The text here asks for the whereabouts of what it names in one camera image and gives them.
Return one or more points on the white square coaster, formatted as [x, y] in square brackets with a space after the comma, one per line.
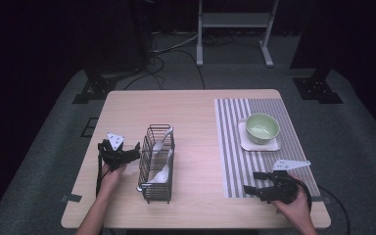
[251, 146]

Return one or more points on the person's left hand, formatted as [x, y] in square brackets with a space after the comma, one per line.
[109, 182]

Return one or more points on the black floor outlet frame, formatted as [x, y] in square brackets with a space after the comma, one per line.
[89, 127]

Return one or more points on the black metal stand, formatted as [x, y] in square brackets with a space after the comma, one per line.
[94, 88]
[316, 89]

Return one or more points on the white desk frame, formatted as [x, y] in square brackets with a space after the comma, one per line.
[235, 19]

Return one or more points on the grey striped placemat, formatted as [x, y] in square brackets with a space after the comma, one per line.
[241, 176]

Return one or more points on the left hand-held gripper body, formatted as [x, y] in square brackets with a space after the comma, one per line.
[111, 156]

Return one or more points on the person's right hand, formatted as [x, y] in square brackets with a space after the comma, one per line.
[297, 212]

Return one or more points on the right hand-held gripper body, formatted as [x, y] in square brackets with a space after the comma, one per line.
[284, 191]

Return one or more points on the green bowl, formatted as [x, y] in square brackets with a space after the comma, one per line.
[261, 130]

